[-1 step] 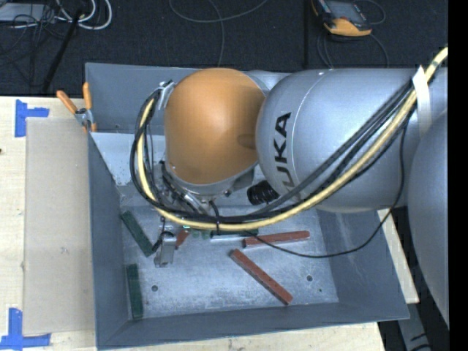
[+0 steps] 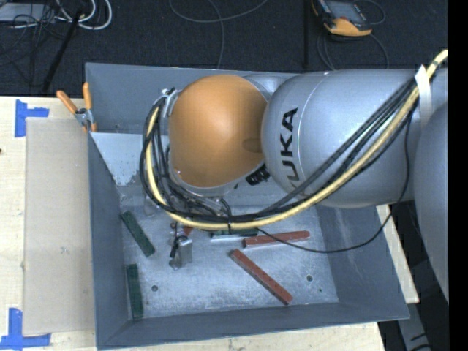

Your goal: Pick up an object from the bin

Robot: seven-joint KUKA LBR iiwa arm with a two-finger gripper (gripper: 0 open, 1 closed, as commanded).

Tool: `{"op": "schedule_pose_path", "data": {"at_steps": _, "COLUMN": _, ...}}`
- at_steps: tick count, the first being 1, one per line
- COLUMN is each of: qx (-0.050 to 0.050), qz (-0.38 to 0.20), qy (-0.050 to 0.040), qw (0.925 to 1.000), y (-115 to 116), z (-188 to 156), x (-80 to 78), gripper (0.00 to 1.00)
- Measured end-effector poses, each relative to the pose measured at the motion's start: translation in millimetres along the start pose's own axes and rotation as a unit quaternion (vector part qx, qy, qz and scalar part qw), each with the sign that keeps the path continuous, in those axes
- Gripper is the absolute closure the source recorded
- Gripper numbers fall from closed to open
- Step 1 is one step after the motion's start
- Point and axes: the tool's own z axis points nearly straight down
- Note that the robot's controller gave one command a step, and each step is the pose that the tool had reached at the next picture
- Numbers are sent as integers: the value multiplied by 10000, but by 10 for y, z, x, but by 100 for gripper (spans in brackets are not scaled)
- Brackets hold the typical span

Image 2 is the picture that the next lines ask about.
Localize dark green flat block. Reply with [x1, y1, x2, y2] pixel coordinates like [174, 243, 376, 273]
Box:
[125, 263, 145, 320]
[120, 210, 156, 258]

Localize pale flat board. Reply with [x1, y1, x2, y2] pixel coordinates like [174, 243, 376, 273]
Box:
[21, 117, 97, 338]

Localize grey metal bin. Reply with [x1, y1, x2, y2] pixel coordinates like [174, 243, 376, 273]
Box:
[84, 62, 411, 350]

